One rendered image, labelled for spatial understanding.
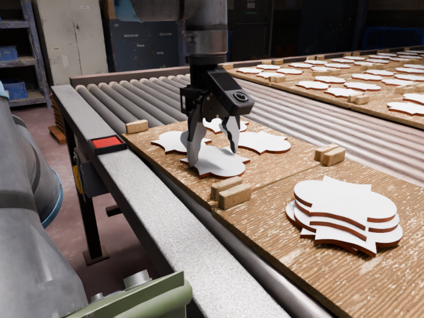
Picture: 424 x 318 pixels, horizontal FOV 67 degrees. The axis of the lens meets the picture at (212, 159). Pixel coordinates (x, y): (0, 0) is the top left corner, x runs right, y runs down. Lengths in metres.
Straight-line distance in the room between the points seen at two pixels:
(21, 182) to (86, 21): 4.97
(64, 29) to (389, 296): 5.00
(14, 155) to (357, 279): 0.38
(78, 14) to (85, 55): 0.54
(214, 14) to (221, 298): 0.44
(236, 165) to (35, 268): 0.46
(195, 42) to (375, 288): 0.45
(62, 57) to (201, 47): 4.64
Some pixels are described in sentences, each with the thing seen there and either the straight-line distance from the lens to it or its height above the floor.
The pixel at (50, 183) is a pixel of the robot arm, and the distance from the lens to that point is 0.43.
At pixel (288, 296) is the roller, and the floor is 0.91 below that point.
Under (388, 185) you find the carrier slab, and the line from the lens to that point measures 0.67.
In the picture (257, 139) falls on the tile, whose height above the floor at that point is 0.94.
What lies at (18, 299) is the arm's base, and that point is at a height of 1.07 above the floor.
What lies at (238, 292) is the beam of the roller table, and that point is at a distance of 0.42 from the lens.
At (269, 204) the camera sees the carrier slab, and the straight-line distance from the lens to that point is 0.54.
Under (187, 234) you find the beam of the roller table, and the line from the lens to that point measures 0.51.
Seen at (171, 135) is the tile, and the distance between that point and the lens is 0.81.
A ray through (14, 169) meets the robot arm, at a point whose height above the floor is 1.11.
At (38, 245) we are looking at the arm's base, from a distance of 0.28.
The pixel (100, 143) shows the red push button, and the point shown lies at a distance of 0.84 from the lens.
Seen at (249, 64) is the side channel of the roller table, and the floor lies 0.94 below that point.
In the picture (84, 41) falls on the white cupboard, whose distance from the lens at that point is 5.23.
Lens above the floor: 1.22
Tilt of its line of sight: 25 degrees down
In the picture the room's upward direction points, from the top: straight up
